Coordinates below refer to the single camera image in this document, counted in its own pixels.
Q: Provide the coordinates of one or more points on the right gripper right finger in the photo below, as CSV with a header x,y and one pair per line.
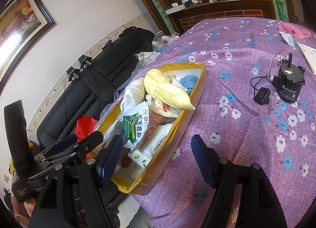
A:
x,y
206,158

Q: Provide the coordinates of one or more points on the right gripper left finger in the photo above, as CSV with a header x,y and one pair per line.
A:
x,y
108,159

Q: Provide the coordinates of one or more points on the green white tissue pack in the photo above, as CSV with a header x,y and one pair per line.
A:
x,y
135,123

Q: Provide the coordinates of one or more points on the white red-text wipe pack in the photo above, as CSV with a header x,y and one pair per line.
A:
x,y
153,138

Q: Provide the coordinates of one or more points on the white red-striped packet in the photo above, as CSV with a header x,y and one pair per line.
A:
x,y
163,109

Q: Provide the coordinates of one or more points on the blue towel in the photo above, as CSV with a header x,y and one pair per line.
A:
x,y
189,81

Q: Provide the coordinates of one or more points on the white and yellow plush towel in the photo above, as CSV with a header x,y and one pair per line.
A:
x,y
159,87

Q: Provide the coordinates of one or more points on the person's left hand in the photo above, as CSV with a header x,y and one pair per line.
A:
x,y
23,211

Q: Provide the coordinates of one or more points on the lemon-print tissue pack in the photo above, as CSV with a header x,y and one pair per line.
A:
x,y
140,158

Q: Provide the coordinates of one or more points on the red plastic bag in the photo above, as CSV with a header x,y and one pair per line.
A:
x,y
84,127

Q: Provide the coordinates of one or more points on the yellow-rimmed white foam box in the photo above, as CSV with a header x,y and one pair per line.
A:
x,y
151,116

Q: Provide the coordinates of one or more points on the black leather sofa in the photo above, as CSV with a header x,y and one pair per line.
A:
x,y
95,87

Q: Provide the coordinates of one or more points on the purple floral tablecloth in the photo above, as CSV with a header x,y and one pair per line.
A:
x,y
238,53

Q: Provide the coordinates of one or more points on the black motor power adapter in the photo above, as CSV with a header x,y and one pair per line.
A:
x,y
262,96

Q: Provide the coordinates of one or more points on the black electric motor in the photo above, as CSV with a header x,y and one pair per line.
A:
x,y
289,81

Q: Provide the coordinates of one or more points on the plastic bags pile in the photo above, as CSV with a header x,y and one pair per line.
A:
x,y
159,43

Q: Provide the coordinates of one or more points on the small crumpled white packet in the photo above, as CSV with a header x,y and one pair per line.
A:
x,y
288,38

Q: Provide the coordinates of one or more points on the white paper sheets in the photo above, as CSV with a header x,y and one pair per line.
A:
x,y
310,55

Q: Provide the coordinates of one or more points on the pink cloth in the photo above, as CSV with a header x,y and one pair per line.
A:
x,y
296,31

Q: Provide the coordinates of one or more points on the framed wall painting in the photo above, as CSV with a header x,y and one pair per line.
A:
x,y
23,23

